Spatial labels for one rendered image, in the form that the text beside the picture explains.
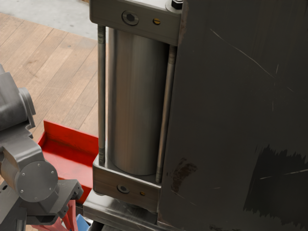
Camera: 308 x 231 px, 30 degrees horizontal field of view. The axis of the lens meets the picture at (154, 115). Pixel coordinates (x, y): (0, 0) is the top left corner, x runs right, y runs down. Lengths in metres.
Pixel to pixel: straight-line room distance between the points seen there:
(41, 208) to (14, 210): 0.04
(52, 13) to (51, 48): 1.66
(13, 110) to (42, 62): 0.60
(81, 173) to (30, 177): 0.39
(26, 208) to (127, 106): 0.32
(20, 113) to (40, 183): 0.10
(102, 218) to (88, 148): 0.42
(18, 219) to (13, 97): 0.17
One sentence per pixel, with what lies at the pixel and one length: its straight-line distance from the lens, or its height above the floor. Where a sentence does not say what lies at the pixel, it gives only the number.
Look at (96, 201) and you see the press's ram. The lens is 0.75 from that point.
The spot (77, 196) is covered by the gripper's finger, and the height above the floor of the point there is 1.09.
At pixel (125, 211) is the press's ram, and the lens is 0.74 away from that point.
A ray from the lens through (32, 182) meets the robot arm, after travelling 0.75.
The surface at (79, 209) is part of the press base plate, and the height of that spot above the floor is 0.90.
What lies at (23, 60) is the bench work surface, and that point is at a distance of 1.38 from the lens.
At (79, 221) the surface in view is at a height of 1.01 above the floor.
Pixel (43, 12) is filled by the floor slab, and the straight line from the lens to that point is 3.08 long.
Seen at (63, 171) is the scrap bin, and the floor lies 0.90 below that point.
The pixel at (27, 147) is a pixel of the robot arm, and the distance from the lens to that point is 0.75.
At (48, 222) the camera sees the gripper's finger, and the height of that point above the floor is 1.08.
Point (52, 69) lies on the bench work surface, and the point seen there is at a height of 0.90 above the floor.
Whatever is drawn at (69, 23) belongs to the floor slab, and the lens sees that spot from 3.00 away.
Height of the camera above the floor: 1.79
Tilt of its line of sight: 45 degrees down
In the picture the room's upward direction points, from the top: 5 degrees clockwise
